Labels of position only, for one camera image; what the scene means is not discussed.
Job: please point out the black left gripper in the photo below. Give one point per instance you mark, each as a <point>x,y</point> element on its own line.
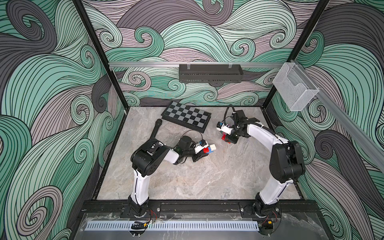
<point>198,156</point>

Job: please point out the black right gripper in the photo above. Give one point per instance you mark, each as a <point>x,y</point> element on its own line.
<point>230,137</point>

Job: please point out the light blue long lego brick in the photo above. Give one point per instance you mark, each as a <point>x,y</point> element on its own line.
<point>209,149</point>

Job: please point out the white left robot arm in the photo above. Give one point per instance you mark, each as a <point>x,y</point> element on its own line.
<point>148,157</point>

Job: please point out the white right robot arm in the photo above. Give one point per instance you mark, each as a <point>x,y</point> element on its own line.
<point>286,161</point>

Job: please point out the black green chessboard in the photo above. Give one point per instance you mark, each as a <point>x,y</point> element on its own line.
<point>187,116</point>

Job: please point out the black microphone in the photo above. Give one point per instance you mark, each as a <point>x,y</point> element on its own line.
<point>156,128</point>

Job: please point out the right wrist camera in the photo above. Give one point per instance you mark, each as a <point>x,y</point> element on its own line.
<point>237,124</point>

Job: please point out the black wall tray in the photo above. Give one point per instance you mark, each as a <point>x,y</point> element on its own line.
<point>210,73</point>

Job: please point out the clear plastic wall bin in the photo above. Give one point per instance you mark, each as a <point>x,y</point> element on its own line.
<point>295,86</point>

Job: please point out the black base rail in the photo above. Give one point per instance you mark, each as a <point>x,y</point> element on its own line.
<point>170,208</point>

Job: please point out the white slotted cable duct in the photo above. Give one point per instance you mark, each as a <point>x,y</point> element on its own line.
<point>247,226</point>

